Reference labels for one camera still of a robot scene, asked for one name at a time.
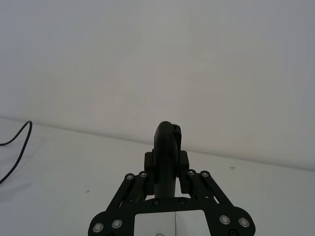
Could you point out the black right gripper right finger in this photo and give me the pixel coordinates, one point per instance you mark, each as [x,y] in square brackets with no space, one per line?
[205,189]

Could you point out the white table cloth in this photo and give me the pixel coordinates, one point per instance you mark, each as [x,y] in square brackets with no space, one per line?
[61,186]

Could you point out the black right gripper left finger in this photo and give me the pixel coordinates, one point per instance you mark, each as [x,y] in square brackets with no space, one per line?
[134,188]

